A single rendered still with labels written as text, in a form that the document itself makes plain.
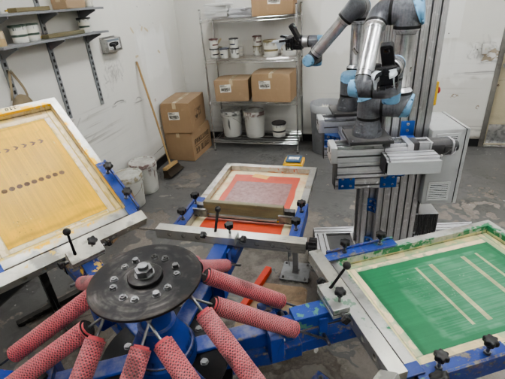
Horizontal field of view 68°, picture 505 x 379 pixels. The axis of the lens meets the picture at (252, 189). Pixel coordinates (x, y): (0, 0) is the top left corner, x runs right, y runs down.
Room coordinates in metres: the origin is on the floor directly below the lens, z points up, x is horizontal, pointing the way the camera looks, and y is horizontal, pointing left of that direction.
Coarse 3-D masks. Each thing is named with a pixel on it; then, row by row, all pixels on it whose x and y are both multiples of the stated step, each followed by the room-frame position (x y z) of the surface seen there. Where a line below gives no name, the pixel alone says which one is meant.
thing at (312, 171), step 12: (228, 168) 2.16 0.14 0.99; (240, 168) 2.18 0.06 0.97; (252, 168) 2.16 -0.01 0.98; (264, 168) 2.13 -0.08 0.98; (276, 168) 2.11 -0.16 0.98; (288, 168) 2.09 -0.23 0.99; (300, 168) 2.07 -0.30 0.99; (312, 168) 2.06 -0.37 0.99; (216, 180) 1.99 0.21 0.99; (312, 180) 1.90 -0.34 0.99; (204, 192) 1.85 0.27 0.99; (192, 216) 1.61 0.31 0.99
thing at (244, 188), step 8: (240, 176) 2.10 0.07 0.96; (248, 176) 2.09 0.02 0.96; (232, 184) 1.99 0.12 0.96; (240, 184) 1.98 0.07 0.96; (248, 184) 1.98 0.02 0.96; (256, 184) 1.97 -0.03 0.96; (224, 192) 1.90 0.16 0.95; (232, 192) 1.90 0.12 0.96; (240, 192) 1.89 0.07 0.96; (248, 192) 1.88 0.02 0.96; (256, 192) 1.87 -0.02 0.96; (224, 200) 1.81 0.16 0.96; (232, 200) 1.80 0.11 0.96; (240, 200) 1.79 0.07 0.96; (248, 200) 1.79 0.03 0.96; (208, 224) 1.57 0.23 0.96; (240, 224) 1.55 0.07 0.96
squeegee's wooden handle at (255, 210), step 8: (208, 200) 1.63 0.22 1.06; (216, 200) 1.62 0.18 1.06; (208, 208) 1.61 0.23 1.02; (224, 208) 1.59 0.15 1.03; (232, 208) 1.58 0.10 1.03; (240, 208) 1.56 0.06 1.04; (248, 208) 1.55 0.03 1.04; (256, 208) 1.54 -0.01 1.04; (264, 208) 1.53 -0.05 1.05; (272, 208) 1.52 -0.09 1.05; (280, 208) 1.50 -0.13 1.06; (248, 216) 1.55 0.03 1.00; (256, 216) 1.54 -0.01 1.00; (264, 216) 1.53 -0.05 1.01; (272, 216) 1.52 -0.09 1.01
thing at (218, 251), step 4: (216, 244) 1.27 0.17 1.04; (220, 244) 1.27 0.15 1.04; (224, 244) 1.27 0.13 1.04; (212, 248) 1.25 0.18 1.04; (216, 248) 1.25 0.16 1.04; (220, 248) 1.24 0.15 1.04; (224, 248) 1.24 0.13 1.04; (228, 248) 1.27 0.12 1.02; (212, 252) 1.22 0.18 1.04; (216, 252) 1.22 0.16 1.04; (220, 252) 1.22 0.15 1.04; (224, 252) 1.22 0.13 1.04; (208, 256) 1.20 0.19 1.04; (212, 256) 1.19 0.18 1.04; (216, 256) 1.19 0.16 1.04; (220, 256) 1.19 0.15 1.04; (224, 256) 1.21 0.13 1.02
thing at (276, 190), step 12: (276, 180) 2.00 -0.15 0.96; (288, 180) 1.99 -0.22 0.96; (264, 192) 1.87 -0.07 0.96; (276, 192) 1.86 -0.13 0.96; (288, 192) 1.85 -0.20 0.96; (276, 204) 1.72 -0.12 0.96; (288, 204) 1.71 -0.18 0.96; (240, 228) 1.51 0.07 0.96; (252, 228) 1.51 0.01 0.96; (264, 228) 1.50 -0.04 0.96; (276, 228) 1.49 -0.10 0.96
